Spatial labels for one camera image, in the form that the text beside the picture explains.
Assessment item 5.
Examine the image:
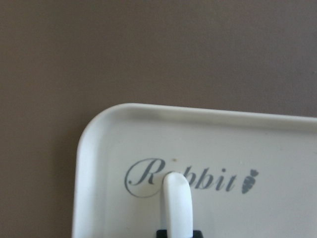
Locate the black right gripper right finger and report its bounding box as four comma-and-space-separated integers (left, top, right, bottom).
190, 230, 203, 238

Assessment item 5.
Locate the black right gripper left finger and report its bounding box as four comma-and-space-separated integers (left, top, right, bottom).
156, 230, 168, 238

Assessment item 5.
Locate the white plastic spoon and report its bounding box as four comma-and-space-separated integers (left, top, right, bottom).
163, 172, 193, 238

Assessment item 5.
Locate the white rabbit tray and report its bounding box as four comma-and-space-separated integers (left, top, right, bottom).
72, 104, 317, 238

